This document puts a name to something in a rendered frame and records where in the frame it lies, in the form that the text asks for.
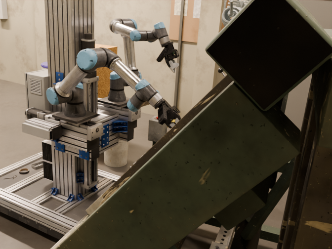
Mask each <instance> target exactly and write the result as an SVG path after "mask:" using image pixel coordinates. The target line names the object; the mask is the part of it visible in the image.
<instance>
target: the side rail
mask: <svg viewBox="0 0 332 249"><path fill-rule="evenodd" d="M300 138H301V131H300V129H299V128H298V127H297V126H296V125H295V124H294V123H293V122H292V121H291V120H290V119H289V118H288V117H287V116H286V115H285V114H284V113H283V112H282V111H281V110H280V109H279V108H278V107H277V106H276V104H275V105H274V106H272V107H271V108H270V109H269V110H267V111H263V110H261V109H260V108H259V107H258V106H257V105H256V104H255V103H254V102H253V101H252V100H251V99H250V98H249V97H248V96H247V95H246V94H245V93H244V92H243V91H242V89H241V88H240V87H239V86H238V85H237V84H236V83H235V82H234V81H232V82H231V83H230V84H229V85H228V86H227V87H226V88H225V89H224V90H223V91H222V92H220V93H219V94H218V95H217V96H216V97H215V98H214V99H213V100H212V101H211V102H210V103H209V104H208V105H207V106H206V107H204V108H203V109H202V110H201V111H200V112H199V113H198V114H197V115H196V116H195V117H194V118H193V119H192V120H191V121H190V122H189V123H188V124H187V125H186V126H185V127H184V128H183V129H182V130H180V131H179V132H178V133H177V134H176V135H175V136H174V137H173V138H172V139H171V140H170V141H169V142H168V143H167V144H166V145H165V146H163V147H162V148H161V149H160V150H159V151H158V152H157V153H156V154H155V155H154V156H153V157H152V158H151V159H150V160H149V161H147V162H146V163H145V164H144V165H143V166H142V167H141V168H140V169H139V170H138V171H137V172H136V173H135V174H134V175H133V176H132V177H130V178H129V179H128V180H127V181H126V182H125V183H124V184H123V185H122V186H121V187H120V188H119V189H118V190H117V191H116V192H114V193H113V194H112V195H111V196H110V197H109V198H108V199H107V200H106V201H105V202H104V203H103V204H102V205H101V206H100V207H99V208H97V209H96V210H95V211H94V212H93V213H92V214H91V215H90V216H89V217H88V218H87V219H86V220H85V221H84V222H83V223H81V224H80V225H79V226H78V227H77V228H76V229H75V230H74V231H73V232H72V233H71V234H70V235H69V236H68V237H67V238H66V239H64V240H63V241H62V242H61V243H60V244H59V245H58V246H57V247H56V248H55V249H169V248H170V247H172V246H173V245H175V244H176V243H177V242H179V241H180V240H182V239H183V238H184V237H186V236H187V235H188V234H190V233H191V232H193V231H194V230H195V229H197V228H198V227H200V226H201V225H202V224H204V223H205V222H206V221H208V220H209V219H211V218H212V217H213V216H215V215H216V214H217V213H219V212H220V211H222V210H223V209H224V208H226V207H227V206H229V205H230V204H231V203H232V202H234V201H235V200H236V199H238V198H239V197H241V196H242V195H243V194H245V193H246V192H248V191H249V190H250V189H252V188H253V187H254V186H256V185H257V184H259V183H260V182H261V181H263V180H264V179H266V178H267V177H268V176H270V175H271V174H273V173H274V172H275V171H277V170H278V169H280V168H281V167H282V166H284V165H285V164H286V163H288V162H289V161H291V160H292V159H293V158H295V157H296V156H297V155H299V153H300Z"/></svg>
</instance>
